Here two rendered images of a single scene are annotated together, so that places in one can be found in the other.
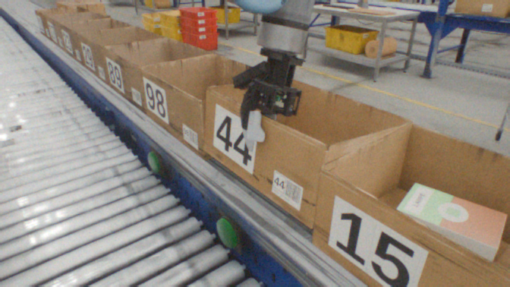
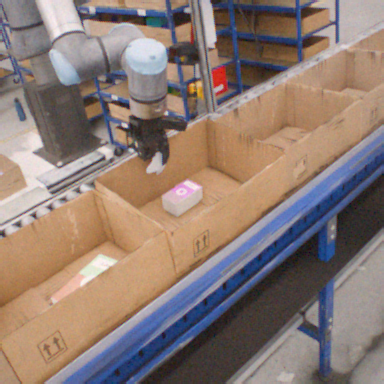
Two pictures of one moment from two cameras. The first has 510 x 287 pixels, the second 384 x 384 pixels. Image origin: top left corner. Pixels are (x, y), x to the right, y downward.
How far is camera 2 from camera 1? 1.40 m
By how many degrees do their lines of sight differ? 76
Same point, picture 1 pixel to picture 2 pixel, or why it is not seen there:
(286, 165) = (125, 187)
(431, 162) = (149, 268)
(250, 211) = not seen: hidden behind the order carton
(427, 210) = (95, 269)
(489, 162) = (105, 279)
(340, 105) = (236, 197)
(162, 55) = not seen: outside the picture
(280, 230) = not seen: hidden behind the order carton
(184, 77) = (324, 108)
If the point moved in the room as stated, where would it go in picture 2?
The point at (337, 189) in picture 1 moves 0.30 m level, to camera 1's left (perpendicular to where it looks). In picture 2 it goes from (80, 202) to (92, 148)
